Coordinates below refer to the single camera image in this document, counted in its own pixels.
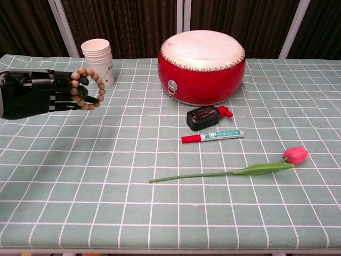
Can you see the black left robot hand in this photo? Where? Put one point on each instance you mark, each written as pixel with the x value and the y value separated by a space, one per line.
pixel 24 96

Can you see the stack of white paper cups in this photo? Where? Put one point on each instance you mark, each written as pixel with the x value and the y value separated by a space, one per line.
pixel 102 57

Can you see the green checked tablecloth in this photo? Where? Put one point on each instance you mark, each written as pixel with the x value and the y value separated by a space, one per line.
pixel 80 186

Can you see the red drum with white skin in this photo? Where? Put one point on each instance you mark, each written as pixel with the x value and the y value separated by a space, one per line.
pixel 199 80

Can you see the dark ink bottle red cap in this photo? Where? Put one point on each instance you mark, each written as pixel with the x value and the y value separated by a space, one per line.
pixel 201 118

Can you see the red capped whiteboard marker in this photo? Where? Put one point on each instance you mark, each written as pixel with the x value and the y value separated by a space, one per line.
pixel 213 136

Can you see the artificial pink tulip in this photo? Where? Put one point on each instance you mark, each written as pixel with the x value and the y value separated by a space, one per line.
pixel 294 156

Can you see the white partition frame post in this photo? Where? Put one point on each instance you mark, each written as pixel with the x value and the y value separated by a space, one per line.
pixel 294 29
pixel 62 26
pixel 183 16

